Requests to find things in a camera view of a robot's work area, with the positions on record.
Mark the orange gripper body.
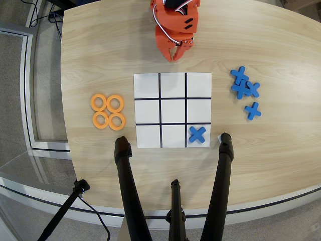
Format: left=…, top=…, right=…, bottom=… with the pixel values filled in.
left=155, top=25, right=195, bottom=52

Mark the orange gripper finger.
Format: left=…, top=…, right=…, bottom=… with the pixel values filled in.
left=173, top=39, right=194, bottom=62
left=157, top=47, right=175, bottom=63

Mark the orange foam ring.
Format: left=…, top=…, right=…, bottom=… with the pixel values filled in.
left=92, top=111, right=109, bottom=130
left=108, top=112, right=126, bottom=131
left=90, top=93, right=108, bottom=112
left=106, top=94, right=125, bottom=113

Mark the white tic-tac-toe grid sheet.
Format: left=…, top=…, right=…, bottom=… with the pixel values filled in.
left=133, top=72, right=213, bottom=149

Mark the blue foam cross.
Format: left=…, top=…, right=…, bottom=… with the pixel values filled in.
left=230, top=66, right=250, bottom=85
left=245, top=81, right=261, bottom=98
left=231, top=79, right=252, bottom=100
left=244, top=101, right=262, bottom=121
left=188, top=126, right=207, bottom=145

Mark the thin black tripod leg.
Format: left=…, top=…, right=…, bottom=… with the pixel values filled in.
left=165, top=179, right=188, bottom=241

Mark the black stand leg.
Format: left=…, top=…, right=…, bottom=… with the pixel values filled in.
left=37, top=179, right=91, bottom=241

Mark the black cable bundle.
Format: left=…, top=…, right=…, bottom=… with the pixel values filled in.
left=29, top=0, right=63, bottom=42

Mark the white metal glass frame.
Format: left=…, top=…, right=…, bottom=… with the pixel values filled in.
left=0, top=27, right=72, bottom=153

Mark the black floor cable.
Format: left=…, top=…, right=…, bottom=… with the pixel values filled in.
left=77, top=195, right=111, bottom=241

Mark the black camera tripod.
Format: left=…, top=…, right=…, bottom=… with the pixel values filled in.
left=0, top=172, right=321, bottom=229

